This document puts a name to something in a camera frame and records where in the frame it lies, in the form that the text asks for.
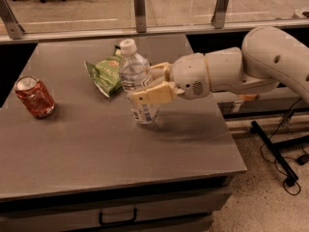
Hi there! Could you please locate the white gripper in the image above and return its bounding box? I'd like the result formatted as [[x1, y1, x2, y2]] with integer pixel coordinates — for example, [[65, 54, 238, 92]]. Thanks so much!
[[127, 53, 210, 104]]

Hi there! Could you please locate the clear plastic water bottle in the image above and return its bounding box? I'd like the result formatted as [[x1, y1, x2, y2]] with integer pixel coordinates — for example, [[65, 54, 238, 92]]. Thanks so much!
[[119, 39, 159, 125]]

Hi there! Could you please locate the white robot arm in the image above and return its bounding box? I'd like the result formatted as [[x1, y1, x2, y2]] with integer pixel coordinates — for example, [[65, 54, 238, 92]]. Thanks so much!
[[128, 26, 309, 104]]

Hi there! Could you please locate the red coke can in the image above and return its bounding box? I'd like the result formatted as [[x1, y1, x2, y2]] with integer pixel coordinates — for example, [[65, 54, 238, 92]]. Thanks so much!
[[14, 76, 55, 118]]

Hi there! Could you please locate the green chip bag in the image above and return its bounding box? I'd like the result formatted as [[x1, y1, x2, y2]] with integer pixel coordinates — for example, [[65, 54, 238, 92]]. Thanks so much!
[[84, 45, 123, 98]]

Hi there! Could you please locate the orange tape roll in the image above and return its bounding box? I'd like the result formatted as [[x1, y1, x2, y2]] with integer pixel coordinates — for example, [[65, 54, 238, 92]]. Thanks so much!
[[239, 94, 258, 101]]

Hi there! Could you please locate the grey cabinet drawer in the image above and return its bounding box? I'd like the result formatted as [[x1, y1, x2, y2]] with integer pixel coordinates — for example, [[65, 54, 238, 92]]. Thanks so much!
[[0, 187, 232, 232]]

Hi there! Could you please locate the black stand leg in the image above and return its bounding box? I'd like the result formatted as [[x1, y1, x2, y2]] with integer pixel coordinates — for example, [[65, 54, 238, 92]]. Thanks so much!
[[251, 121, 298, 187]]

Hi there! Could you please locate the middle metal railing post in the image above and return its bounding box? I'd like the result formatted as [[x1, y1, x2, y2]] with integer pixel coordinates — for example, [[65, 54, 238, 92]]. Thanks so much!
[[133, 0, 147, 33]]

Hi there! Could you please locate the metal railing post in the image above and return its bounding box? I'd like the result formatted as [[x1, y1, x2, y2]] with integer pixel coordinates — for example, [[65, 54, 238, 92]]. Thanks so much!
[[211, 0, 230, 29], [133, 0, 147, 33], [0, 0, 24, 40]]

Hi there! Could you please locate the right metal railing post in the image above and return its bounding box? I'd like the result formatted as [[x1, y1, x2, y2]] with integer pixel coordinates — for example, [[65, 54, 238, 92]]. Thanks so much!
[[211, 0, 230, 29]]

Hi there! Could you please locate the black drawer handle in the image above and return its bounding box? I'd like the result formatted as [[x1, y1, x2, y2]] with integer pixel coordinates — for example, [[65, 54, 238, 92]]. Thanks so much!
[[98, 208, 137, 228]]

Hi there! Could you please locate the black cable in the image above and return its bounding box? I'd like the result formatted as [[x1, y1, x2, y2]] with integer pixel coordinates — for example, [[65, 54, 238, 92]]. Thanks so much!
[[259, 97, 309, 196]]

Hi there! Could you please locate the left metal railing post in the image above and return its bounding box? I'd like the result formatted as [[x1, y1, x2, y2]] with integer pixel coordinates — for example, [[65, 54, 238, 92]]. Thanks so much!
[[0, 0, 24, 40]]

